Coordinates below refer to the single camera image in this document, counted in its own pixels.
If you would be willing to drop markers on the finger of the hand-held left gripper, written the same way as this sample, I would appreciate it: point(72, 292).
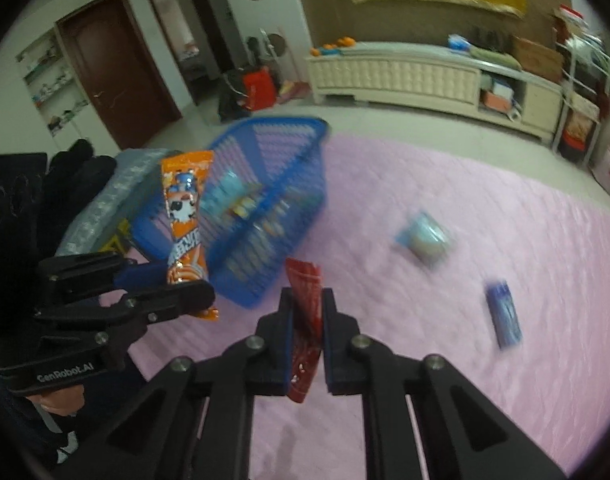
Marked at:
point(140, 274)
point(175, 300)

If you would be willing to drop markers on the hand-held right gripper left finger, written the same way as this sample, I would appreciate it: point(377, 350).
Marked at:
point(284, 360)

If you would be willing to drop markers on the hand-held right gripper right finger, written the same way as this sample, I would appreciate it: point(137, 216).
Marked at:
point(330, 355)

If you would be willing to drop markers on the red snack packet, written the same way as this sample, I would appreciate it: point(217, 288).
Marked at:
point(307, 290)

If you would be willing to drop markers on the orange cartoon snack packet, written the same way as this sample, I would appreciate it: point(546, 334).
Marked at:
point(185, 210)

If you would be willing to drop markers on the blue plastic basket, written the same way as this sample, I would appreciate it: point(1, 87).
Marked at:
point(285, 170)

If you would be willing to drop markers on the person's left hand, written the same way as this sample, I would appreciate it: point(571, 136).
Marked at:
point(60, 402)

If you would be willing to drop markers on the grey plastic-wrapped bundle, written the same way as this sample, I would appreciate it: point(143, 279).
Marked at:
point(122, 185)

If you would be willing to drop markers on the dark cloth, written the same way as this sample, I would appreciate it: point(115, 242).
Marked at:
point(80, 185)

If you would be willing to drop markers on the pink quilted cloth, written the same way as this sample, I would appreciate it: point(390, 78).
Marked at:
point(435, 385)

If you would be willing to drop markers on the light blue snack packet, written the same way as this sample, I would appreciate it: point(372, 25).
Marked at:
point(225, 195)

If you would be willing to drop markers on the grey-blue cookie packet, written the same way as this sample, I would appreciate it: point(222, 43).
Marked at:
point(425, 237)

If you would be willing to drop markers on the purple blue snack packet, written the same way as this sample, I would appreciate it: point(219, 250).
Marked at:
point(505, 315)

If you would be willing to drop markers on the black bag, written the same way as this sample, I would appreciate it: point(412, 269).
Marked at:
point(232, 100)

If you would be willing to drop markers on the brown wooden door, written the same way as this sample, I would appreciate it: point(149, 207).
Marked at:
point(110, 60)

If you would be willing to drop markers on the white TV cabinet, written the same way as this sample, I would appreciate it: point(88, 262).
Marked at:
point(395, 77)

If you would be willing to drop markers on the orange box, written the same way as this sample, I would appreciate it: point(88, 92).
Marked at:
point(499, 101)

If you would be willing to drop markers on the blue tissue pack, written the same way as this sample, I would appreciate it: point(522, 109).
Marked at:
point(459, 43)

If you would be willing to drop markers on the red printed bag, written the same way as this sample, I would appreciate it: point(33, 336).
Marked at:
point(581, 129)

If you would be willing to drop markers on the green folded cloth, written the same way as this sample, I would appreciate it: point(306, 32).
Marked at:
point(492, 57)

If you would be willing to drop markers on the white metal rack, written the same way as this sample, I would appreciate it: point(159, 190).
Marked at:
point(585, 104)

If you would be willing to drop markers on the cardboard box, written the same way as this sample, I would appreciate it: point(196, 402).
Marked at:
point(537, 57)

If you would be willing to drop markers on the white wall shelf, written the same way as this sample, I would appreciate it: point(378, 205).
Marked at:
point(50, 80)

